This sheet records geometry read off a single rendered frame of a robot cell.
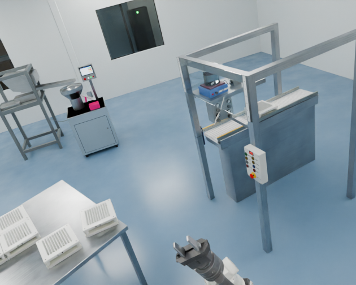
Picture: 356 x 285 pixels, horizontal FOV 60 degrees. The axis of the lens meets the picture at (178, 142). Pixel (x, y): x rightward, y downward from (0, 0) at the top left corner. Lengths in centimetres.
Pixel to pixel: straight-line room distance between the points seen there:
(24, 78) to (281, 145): 422
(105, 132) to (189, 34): 379
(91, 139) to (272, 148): 297
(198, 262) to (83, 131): 431
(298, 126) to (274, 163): 49
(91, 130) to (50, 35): 304
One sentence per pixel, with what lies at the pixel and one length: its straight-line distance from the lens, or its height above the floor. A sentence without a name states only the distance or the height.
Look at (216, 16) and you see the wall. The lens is 824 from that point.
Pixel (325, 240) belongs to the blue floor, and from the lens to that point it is 324.
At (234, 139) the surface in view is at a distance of 312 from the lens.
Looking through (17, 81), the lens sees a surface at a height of 137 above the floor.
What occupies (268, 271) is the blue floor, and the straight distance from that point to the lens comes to 299.
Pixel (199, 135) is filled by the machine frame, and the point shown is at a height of 86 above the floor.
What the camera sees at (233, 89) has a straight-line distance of 228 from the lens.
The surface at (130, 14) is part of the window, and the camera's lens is 775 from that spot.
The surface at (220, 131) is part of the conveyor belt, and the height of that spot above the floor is 88.
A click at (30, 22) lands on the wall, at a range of 763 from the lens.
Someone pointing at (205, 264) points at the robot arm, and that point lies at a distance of 111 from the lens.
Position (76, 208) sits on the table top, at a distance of 272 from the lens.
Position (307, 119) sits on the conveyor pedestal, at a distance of 382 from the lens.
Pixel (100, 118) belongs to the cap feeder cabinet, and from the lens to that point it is 515.
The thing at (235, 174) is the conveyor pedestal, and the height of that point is 38.
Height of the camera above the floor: 239
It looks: 29 degrees down
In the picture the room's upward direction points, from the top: 14 degrees counter-clockwise
